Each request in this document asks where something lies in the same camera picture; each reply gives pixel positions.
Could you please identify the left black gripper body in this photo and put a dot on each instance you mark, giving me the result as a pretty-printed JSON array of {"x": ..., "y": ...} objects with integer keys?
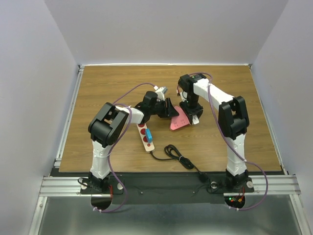
[{"x": 160, "y": 108}]

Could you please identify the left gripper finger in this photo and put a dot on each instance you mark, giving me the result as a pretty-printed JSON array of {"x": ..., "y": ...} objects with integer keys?
[
  {"x": 171, "y": 108},
  {"x": 173, "y": 113}
]

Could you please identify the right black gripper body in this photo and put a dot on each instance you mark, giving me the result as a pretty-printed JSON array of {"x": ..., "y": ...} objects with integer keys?
[{"x": 191, "y": 108}]

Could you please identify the pink triangular power socket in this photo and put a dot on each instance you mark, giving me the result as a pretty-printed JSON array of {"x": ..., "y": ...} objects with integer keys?
[{"x": 179, "y": 121}]

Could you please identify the blue plug adapter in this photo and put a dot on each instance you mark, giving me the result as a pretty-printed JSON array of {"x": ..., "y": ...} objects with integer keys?
[{"x": 148, "y": 136}]

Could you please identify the white red power strip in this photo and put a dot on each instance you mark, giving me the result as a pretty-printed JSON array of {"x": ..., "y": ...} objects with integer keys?
[{"x": 147, "y": 146}]

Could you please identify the white charger block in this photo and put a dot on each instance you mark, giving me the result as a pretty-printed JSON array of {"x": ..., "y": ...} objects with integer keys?
[{"x": 195, "y": 120}]

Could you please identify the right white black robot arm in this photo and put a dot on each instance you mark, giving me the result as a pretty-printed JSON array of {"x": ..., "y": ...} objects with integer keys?
[{"x": 230, "y": 114}]

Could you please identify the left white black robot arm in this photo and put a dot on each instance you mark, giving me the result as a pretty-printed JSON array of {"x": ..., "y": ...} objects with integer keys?
[{"x": 106, "y": 128}]

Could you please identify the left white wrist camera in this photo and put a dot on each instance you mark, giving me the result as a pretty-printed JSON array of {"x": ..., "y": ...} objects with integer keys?
[{"x": 160, "y": 91}]

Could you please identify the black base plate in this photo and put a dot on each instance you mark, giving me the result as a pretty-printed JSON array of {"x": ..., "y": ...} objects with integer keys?
[{"x": 166, "y": 188}]

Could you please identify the aluminium frame rails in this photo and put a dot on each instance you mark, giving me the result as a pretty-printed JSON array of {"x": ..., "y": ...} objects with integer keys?
[{"x": 55, "y": 186}]

